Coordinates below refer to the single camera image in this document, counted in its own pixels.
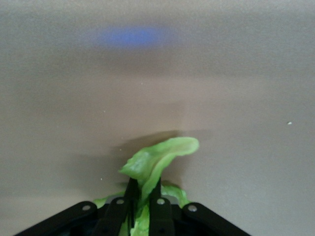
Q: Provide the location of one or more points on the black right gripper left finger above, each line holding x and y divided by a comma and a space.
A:
73, 221

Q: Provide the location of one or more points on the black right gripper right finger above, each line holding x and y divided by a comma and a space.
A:
162, 221

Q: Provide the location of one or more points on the green lettuce leaf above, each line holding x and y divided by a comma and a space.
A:
160, 157

